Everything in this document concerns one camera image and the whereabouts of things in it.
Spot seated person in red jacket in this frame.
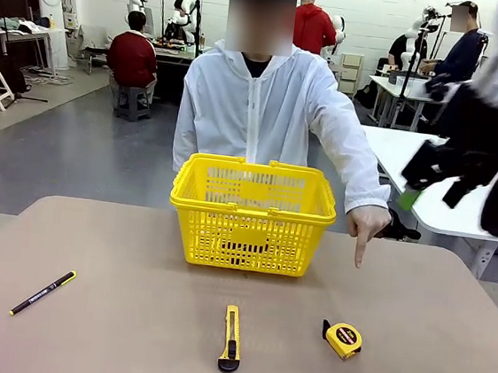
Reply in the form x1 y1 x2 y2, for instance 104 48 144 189
102 7 166 102

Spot person in white coat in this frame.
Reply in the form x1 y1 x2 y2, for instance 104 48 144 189
167 0 412 220

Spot grey plastic stool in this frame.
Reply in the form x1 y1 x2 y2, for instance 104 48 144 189
112 84 155 124

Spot white drawer cabinet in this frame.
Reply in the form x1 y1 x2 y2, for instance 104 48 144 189
336 52 365 97

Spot yellow plastic shopping basket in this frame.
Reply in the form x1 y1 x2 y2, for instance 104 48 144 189
161 149 342 281

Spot black chair base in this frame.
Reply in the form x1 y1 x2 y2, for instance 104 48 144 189
381 209 425 244

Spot person in navy jacket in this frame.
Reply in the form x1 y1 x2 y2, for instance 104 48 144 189
419 0 490 89

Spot yellow black utility knife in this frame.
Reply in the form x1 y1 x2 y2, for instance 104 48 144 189
216 303 247 373

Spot black tripod stand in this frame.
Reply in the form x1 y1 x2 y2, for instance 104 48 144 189
388 26 439 134

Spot person's left forearm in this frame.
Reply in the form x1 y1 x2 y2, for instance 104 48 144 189
312 127 398 220

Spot black yellow highlighter pen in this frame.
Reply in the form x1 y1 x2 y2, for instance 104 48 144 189
8 264 78 322

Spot yellow tape measure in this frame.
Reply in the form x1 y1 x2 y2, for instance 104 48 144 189
317 318 366 364

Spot standing person in red hoodie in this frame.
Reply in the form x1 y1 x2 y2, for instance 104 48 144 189
291 0 342 58

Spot white cluttered table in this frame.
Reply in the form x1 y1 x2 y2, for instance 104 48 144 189
0 19 71 79

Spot black bag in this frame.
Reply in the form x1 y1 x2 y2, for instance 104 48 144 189
353 81 379 110

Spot white long table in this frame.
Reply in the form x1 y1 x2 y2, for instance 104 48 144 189
363 73 450 135

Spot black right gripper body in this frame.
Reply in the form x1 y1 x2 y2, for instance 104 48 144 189
432 77 498 183

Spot person in black shirt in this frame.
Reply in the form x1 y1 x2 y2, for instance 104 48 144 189
385 31 420 71

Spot white tower air conditioner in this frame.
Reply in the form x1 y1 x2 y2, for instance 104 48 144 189
22 0 77 72

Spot person's right forearm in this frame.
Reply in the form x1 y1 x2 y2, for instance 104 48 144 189
169 129 200 175

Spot person's left hand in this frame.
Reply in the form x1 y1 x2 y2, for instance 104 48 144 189
340 203 393 272

